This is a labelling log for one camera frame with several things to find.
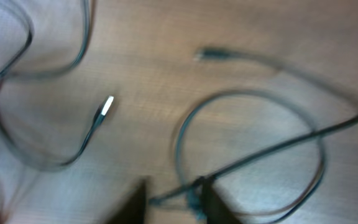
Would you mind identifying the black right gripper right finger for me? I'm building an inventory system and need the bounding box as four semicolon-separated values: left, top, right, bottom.
199;179;242;224

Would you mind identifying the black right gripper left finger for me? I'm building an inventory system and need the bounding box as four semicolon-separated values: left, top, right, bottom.
103;179;147;224

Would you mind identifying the black thin cable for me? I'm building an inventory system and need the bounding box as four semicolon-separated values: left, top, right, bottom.
0;0;358;224

